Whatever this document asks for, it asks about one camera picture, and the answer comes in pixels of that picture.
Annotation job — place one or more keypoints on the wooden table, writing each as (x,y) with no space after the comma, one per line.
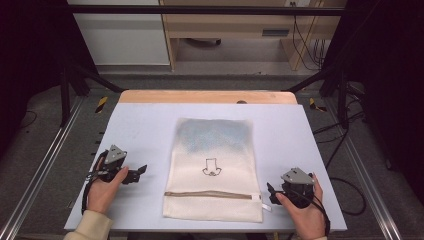
(186,96)

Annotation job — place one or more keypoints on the black horizontal frame bar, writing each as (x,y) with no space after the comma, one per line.
(200,10)

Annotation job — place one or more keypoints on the white cabinet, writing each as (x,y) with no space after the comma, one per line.
(123,36)

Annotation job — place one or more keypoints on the black curtain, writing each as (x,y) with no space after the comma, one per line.
(30,50)
(390,83)

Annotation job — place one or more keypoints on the grey desk label strip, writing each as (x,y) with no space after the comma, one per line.
(275,32)

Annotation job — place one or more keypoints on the yellow black tape marker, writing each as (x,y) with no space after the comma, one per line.
(101,104)
(313,105)

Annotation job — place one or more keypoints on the cream mesh laundry bag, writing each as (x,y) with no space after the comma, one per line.
(213,186)

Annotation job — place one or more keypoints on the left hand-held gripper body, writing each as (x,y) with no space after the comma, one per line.
(116,155)

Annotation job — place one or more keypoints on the person's left hand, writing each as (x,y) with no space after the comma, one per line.
(101,195)

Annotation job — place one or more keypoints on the person's right hand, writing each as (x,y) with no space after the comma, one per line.
(308,220)

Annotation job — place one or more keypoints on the aluminium rail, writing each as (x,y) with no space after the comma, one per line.
(370,186)
(40,166)

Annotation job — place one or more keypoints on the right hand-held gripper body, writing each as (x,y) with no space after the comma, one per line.
(297,181)

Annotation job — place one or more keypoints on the black metal stand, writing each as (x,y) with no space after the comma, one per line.
(341,100)
(65,96)

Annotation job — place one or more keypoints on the white foam board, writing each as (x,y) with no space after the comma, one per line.
(143,133)

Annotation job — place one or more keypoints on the light wooden desk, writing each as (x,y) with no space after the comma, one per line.
(233,23)

